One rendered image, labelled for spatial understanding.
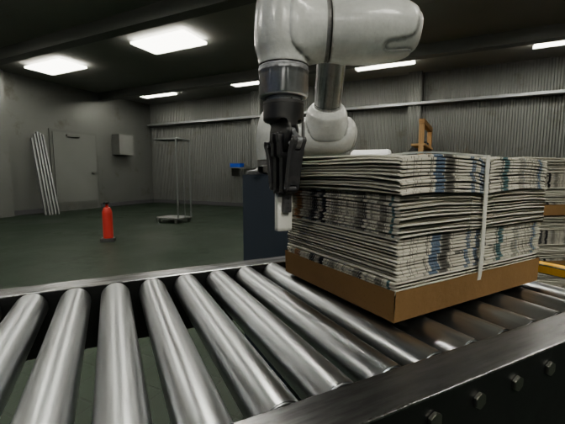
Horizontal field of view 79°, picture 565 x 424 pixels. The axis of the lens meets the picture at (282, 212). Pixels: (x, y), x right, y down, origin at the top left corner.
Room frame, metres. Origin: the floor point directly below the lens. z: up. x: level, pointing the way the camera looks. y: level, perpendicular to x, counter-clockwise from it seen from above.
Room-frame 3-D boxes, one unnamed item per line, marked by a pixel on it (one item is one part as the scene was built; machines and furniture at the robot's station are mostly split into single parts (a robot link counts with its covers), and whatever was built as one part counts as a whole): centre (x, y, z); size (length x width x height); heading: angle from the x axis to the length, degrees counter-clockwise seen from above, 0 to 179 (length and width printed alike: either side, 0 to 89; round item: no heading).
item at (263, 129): (1.42, 0.02, 1.17); 0.18 x 0.16 x 0.22; 90
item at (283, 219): (0.64, 0.00, 0.93); 0.03 x 0.01 x 0.07; 117
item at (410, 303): (0.60, -0.14, 0.83); 0.29 x 0.16 x 0.04; 30
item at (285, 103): (0.64, 0.00, 1.09); 0.08 x 0.07 x 0.09; 27
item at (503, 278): (0.71, -0.33, 0.83); 0.29 x 0.16 x 0.04; 30
